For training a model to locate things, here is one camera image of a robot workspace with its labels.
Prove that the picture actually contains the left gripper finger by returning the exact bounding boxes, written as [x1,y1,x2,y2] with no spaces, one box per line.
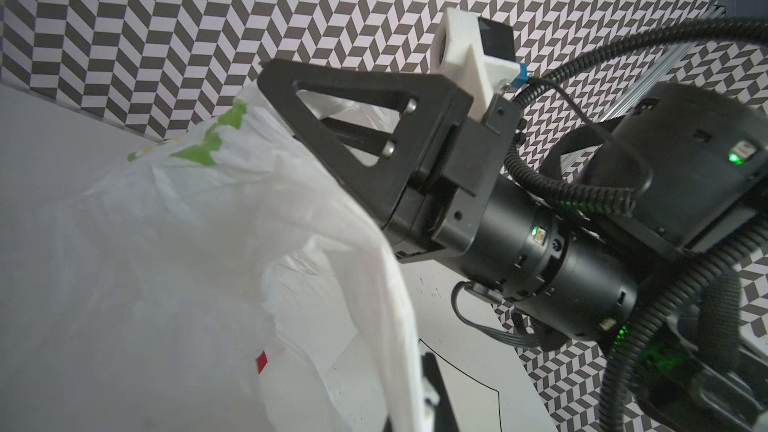
[422,352,459,432]

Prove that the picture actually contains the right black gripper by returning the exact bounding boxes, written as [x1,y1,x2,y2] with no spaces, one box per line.
[257,59,522,263]

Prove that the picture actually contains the white plastic bag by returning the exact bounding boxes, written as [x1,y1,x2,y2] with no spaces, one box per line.
[1,84,434,431]

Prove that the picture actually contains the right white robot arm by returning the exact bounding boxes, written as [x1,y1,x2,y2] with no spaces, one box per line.
[257,10,767,431]

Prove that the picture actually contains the white mat black border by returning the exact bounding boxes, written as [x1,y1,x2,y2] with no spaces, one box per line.
[419,340,501,431]

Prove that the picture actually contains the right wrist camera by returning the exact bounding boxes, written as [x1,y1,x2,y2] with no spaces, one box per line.
[429,8,528,122]

